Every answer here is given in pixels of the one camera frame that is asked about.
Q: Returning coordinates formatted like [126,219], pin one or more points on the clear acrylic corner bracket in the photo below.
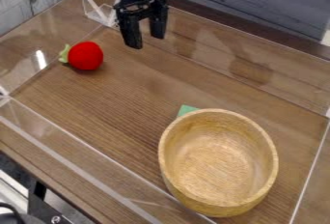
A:
[103,14]

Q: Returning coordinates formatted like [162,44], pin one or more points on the wooden bowl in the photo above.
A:
[218,161]

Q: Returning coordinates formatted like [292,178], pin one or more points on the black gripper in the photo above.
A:
[131,11]

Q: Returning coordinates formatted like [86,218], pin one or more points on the black table leg bracket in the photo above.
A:
[41,209]

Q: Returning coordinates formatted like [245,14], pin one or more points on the clear acrylic enclosure walls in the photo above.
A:
[83,128]

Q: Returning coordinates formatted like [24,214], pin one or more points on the green paper piece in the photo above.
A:
[186,109]

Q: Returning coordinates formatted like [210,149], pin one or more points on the red plush strawberry toy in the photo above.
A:
[83,56]

